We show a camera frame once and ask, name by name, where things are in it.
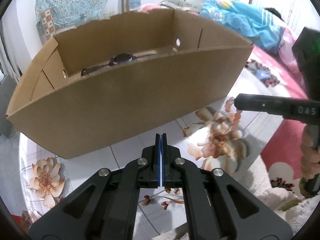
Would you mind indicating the black fuzzy object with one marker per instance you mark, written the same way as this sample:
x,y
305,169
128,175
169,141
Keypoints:
x,y
273,12

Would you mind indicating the grey green pillow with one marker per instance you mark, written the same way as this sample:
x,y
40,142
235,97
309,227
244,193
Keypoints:
x,y
175,3

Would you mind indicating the person's right hand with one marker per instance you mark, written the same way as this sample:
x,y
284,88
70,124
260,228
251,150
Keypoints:
x,y
307,160

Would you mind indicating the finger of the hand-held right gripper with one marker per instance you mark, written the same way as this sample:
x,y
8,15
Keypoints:
x,y
260,105

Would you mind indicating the blue striped garment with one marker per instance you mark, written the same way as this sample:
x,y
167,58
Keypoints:
x,y
237,17

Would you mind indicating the white fluffy rug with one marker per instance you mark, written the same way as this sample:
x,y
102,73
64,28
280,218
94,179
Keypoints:
x,y
280,205

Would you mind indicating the teal patterned cloth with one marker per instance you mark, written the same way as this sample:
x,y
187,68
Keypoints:
x,y
75,0

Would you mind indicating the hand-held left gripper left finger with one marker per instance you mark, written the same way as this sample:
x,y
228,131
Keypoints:
x,y
155,167

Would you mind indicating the pink floral blanket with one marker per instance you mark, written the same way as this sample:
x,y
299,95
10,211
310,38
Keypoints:
x,y
282,140

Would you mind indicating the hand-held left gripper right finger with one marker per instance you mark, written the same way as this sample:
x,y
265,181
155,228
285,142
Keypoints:
x,y
168,167

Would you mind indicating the brown cardboard box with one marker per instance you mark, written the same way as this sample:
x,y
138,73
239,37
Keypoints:
x,y
137,105

